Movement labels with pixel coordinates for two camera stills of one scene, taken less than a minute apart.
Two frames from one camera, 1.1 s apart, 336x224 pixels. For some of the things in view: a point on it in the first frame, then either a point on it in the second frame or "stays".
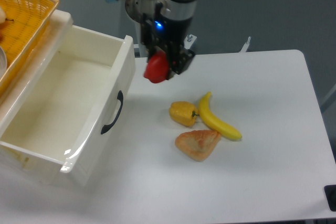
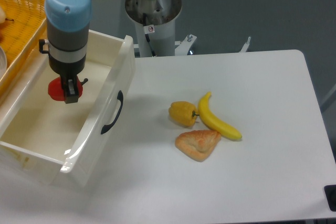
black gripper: [164, 32] -> [70, 85]
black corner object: [330, 193] stays
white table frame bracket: [190, 43] stays
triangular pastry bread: [198, 145] stays
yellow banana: [210, 118] stays
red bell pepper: [157, 67] -> [55, 89]
